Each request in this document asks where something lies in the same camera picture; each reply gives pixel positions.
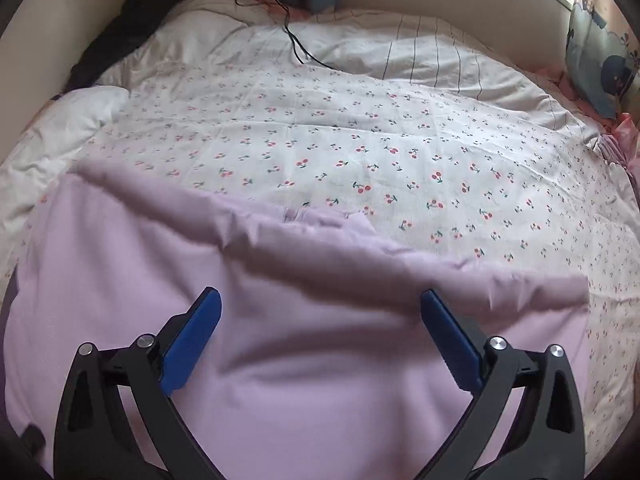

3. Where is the lilac purple jacket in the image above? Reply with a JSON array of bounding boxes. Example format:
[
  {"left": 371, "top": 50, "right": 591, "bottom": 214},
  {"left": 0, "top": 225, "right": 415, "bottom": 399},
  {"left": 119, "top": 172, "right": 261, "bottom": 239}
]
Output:
[{"left": 3, "top": 159, "right": 589, "bottom": 479}]

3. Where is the black clothing pile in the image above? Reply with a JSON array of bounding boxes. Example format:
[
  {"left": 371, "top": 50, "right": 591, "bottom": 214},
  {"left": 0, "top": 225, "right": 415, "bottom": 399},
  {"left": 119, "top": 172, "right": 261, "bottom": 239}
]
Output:
[{"left": 63, "top": 0, "right": 183, "bottom": 93}]

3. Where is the cherry print bed quilt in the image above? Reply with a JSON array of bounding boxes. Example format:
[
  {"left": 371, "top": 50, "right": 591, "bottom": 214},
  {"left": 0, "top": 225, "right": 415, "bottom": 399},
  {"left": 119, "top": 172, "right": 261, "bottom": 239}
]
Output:
[{"left": 1, "top": 0, "right": 639, "bottom": 467}]

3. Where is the pink ruffled cloth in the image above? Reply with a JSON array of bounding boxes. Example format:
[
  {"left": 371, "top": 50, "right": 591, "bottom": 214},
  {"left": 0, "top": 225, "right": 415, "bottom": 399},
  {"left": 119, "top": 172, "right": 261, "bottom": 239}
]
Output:
[{"left": 587, "top": 113, "right": 639, "bottom": 193}]

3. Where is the blue cartoon curtain right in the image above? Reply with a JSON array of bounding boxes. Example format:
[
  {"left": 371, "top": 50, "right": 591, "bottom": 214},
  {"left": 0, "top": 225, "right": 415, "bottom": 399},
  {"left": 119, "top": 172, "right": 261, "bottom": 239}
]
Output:
[{"left": 565, "top": 0, "right": 639, "bottom": 120}]

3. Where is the black charging cable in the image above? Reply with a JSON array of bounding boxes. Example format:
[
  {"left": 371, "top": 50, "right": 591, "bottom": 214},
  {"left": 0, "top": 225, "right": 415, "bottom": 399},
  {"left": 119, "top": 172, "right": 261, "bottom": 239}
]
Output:
[{"left": 234, "top": 0, "right": 346, "bottom": 72}]

